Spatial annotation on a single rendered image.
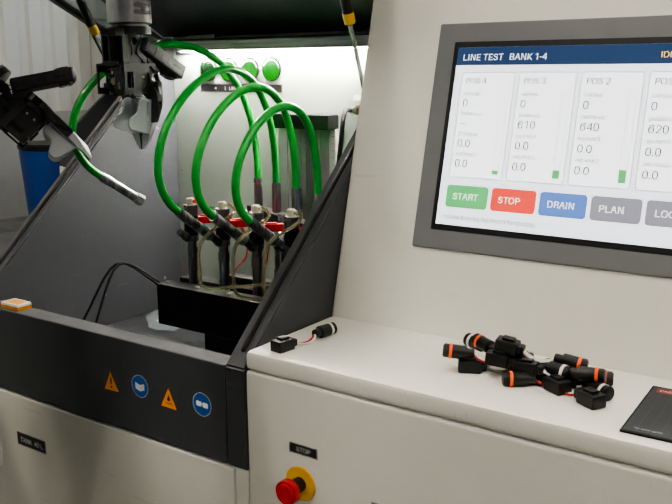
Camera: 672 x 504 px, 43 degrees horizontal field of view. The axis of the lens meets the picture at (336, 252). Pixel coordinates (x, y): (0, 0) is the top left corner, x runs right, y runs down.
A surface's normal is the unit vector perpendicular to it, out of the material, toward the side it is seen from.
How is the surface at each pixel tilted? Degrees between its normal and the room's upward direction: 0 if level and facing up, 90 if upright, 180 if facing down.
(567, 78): 76
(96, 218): 90
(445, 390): 0
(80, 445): 90
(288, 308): 90
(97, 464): 90
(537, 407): 0
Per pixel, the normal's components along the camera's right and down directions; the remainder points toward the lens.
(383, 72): -0.55, -0.06
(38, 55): 0.74, 0.14
